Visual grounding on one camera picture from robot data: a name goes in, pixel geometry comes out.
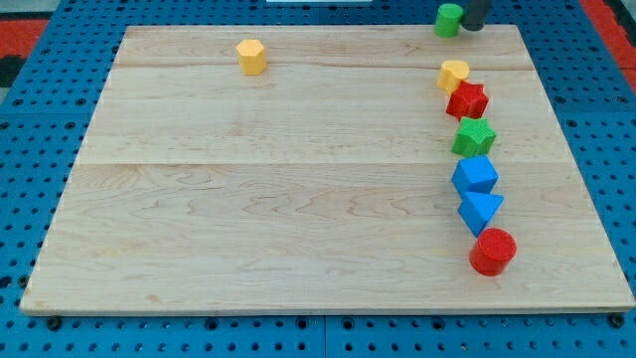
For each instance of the dark grey cylindrical pusher tip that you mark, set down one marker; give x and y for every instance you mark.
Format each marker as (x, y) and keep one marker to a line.
(475, 15)

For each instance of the red star block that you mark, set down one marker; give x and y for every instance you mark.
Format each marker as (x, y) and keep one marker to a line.
(468, 100)

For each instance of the green star block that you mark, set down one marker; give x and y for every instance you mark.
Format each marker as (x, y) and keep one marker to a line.
(474, 136)

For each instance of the green cylinder block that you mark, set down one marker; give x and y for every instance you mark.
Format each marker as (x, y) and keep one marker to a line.
(448, 19)

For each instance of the yellow heart block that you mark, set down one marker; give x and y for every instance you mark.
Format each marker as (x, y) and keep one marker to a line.
(451, 74)

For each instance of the blue cube block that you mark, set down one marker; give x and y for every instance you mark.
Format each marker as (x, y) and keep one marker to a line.
(474, 174)

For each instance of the blue triangle block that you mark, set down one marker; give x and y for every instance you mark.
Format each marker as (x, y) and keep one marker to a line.
(477, 210)

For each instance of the wooden board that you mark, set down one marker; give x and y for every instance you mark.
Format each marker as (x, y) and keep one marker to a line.
(321, 186)

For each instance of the yellow hexagon block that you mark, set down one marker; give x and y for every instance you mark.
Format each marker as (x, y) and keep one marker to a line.
(251, 57)

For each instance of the red cylinder block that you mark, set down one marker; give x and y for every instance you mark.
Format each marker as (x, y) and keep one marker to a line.
(493, 251)

